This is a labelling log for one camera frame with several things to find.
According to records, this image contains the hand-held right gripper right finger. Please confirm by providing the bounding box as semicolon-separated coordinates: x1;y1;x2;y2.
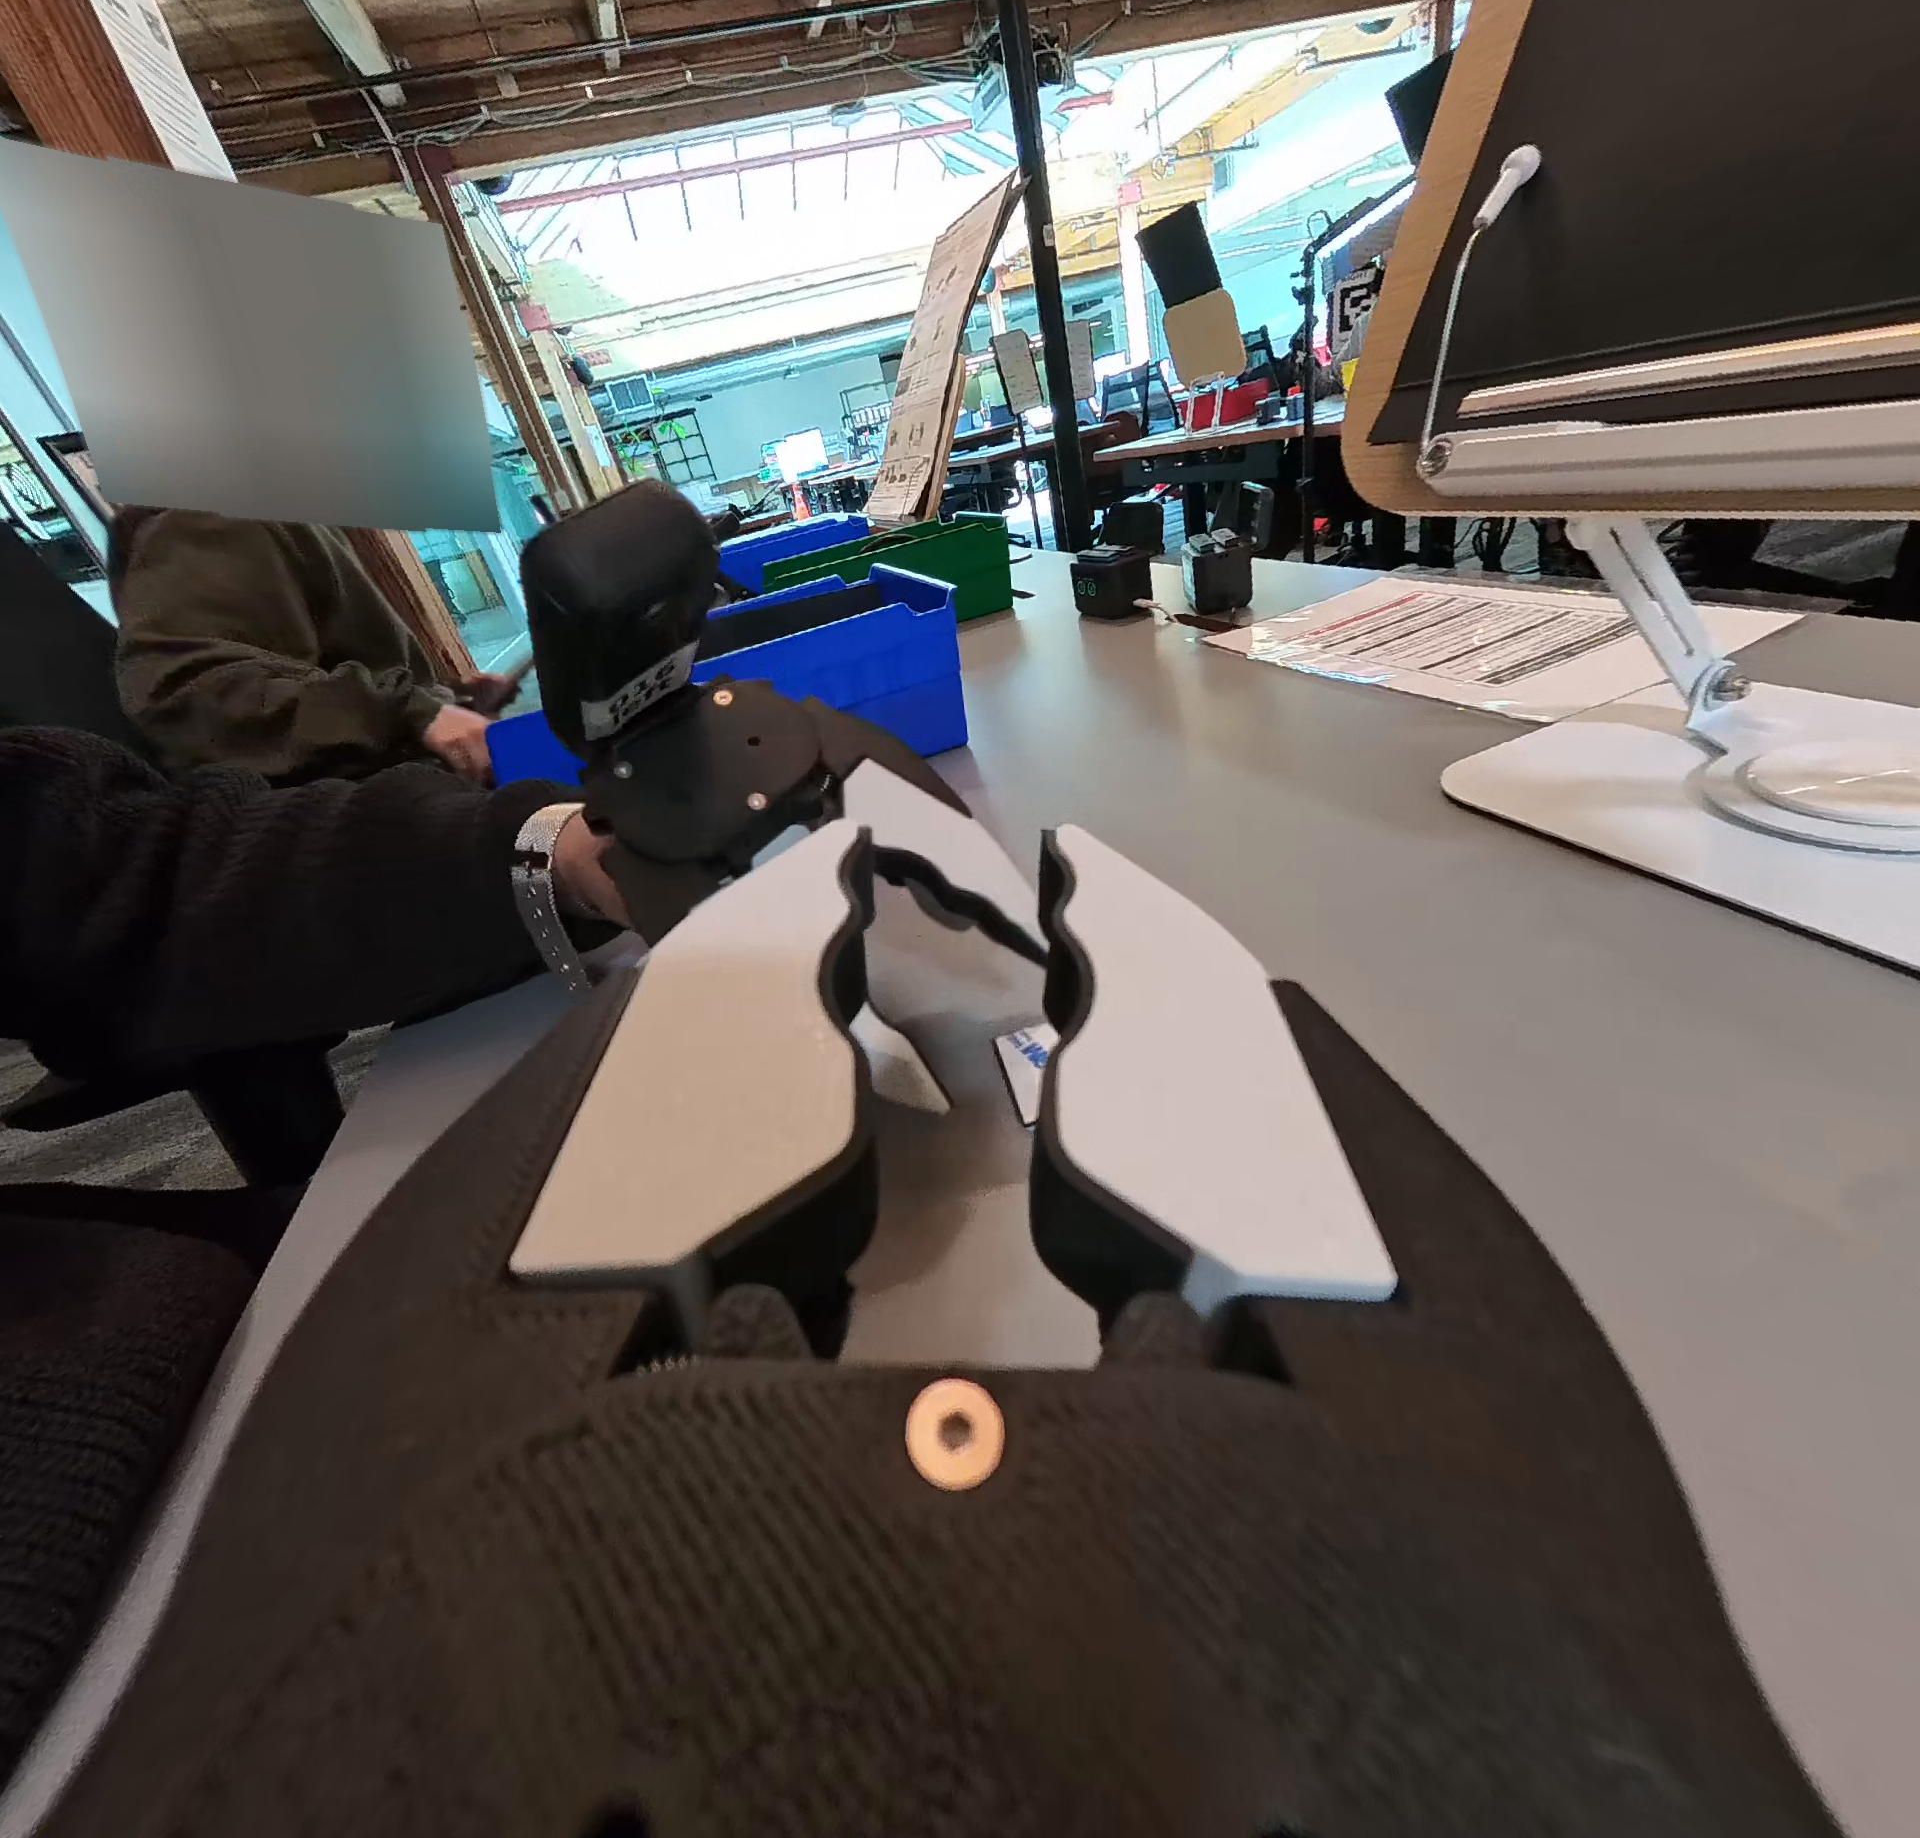
1028;823;1401;1320

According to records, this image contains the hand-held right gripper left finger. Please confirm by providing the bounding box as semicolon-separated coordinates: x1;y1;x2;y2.
510;827;886;1342

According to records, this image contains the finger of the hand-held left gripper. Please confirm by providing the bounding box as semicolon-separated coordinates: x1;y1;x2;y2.
852;1005;957;1123
780;735;1054;969

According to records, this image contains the white packet blue print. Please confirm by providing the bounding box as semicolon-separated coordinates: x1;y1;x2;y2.
991;1026;1062;1129

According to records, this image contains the person's left forearm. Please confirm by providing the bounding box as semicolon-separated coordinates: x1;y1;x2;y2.
0;728;602;1063

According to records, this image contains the person's left hand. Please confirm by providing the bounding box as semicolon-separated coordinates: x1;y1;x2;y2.
549;823;635;931

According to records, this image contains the blue plastic bin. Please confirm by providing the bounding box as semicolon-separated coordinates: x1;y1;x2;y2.
487;565;970;791

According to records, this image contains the blue storage bin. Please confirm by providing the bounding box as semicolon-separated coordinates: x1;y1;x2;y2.
718;514;874;595

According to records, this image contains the green storage bin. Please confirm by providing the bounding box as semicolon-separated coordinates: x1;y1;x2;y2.
761;512;1017;625

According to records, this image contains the cardboard sign board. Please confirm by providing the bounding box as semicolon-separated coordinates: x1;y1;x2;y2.
868;170;1026;526

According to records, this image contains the background wooden desk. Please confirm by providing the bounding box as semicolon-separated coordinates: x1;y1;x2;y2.
1096;399;1353;550

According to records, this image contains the black pole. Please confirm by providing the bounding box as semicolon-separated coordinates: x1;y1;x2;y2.
982;0;1102;550

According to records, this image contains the printed paper sheet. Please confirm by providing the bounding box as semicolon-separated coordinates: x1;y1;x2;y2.
1202;569;1803;725

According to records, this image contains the black and tan panel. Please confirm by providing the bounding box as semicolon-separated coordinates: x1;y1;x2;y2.
1134;199;1248;387

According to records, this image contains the white paper notice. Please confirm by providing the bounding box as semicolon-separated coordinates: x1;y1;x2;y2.
53;0;236;181

